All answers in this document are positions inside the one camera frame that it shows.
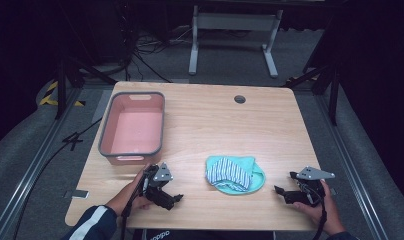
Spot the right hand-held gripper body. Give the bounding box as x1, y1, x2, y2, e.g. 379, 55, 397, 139
289, 165, 336, 208

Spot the black floor cable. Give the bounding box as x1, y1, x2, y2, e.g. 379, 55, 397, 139
10, 117, 104, 240

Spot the yellow and black floor tape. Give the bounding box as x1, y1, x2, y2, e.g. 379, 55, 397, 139
38, 80, 87, 108

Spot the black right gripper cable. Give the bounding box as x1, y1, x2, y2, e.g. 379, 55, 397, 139
313, 196, 328, 240

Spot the person's left hand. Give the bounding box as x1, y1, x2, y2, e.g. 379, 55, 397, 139
106, 163, 155, 218

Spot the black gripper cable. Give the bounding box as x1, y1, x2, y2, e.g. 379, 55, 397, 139
119, 173, 149, 240
313, 196, 328, 240

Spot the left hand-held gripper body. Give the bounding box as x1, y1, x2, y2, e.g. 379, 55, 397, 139
141, 162, 175, 205

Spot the aluminium floor rail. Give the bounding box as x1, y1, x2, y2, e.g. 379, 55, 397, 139
0, 85, 83, 240
313, 94, 391, 240

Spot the person's right hand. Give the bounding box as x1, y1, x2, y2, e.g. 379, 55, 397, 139
292, 179, 347, 237

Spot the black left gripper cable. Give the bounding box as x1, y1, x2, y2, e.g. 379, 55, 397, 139
119, 173, 149, 240

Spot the teal and striped cloth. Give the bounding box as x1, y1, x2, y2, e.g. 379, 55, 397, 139
204, 154, 267, 196

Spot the grey tape strip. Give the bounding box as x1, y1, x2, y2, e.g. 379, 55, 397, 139
63, 188, 90, 200

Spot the grey metal desk frame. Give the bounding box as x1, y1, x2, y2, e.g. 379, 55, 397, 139
188, 4, 284, 80

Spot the black metal stand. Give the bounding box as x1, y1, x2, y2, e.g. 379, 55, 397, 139
53, 54, 118, 120
282, 63, 342, 127

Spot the tangle of black cables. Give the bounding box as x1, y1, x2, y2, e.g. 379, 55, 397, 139
121, 19, 194, 84

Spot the pink basket with grey rim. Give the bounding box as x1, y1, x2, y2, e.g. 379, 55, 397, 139
97, 91, 166, 166

